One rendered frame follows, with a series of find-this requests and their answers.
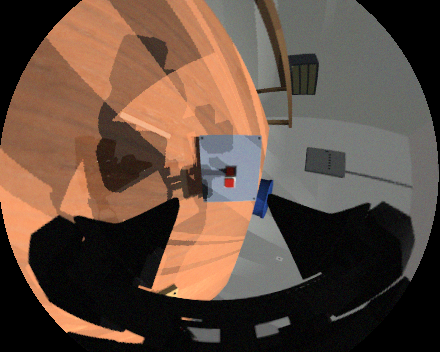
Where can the grey metal panel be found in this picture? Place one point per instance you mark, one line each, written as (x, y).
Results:
(217, 152)

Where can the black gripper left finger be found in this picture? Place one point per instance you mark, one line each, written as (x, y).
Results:
(139, 242)

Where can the dark red peg with grey band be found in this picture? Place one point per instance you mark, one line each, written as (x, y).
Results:
(229, 179)

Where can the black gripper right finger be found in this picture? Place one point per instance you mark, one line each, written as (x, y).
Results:
(311, 234)

